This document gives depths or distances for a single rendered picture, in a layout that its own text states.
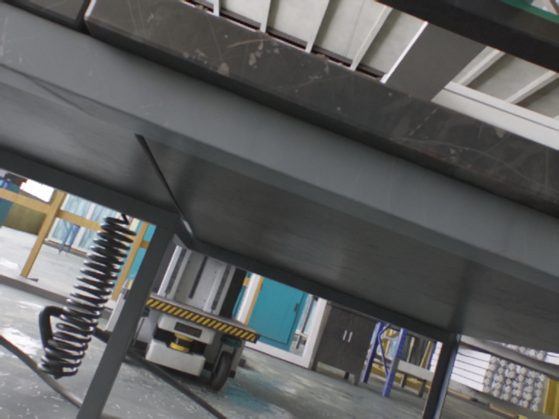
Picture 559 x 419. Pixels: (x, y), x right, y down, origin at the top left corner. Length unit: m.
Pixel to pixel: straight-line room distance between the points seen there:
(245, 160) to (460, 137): 0.11
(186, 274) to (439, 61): 2.04
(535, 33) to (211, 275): 2.19
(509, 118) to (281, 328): 4.48
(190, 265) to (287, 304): 2.76
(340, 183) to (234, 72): 0.08
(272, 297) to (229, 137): 4.95
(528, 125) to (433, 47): 0.30
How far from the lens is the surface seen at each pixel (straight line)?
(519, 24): 0.60
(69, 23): 0.28
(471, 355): 5.68
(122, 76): 0.26
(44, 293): 3.57
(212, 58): 0.25
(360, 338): 5.14
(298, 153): 0.24
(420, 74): 0.77
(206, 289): 2.58
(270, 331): 5.19
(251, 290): 3.58
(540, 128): 0.95
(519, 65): 14.14
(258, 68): 0.24
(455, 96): 0.90
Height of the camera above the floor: 0.46
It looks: 10 degrees up
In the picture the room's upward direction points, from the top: 20 degrees clockwise
